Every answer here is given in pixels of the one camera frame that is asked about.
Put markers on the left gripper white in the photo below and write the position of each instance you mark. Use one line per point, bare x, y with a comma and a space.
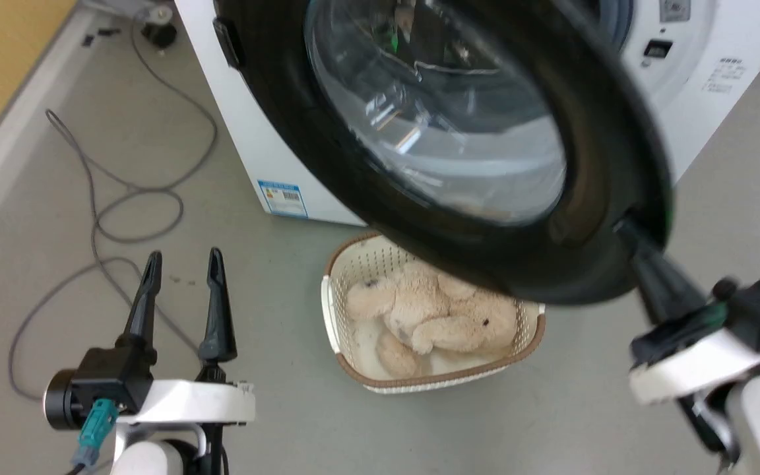
189, 402

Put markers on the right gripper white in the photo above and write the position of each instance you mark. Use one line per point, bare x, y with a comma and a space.
690, 369

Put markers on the black round glass washer door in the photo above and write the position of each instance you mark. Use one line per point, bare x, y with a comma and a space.
353, 185

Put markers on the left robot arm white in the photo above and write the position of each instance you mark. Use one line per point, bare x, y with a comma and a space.
146, 458

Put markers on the white front-load washing machine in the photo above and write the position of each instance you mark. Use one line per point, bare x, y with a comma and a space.
248, 145

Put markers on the blue energy label sticker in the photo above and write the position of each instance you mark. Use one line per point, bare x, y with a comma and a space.
282, 198

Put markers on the beige plush teddy bear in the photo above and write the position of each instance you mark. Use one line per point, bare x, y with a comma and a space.
433, 310

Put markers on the cream lattice laundry basket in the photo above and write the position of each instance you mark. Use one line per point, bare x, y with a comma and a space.
434, 384

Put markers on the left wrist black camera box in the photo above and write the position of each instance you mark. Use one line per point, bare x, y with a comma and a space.
106, 382

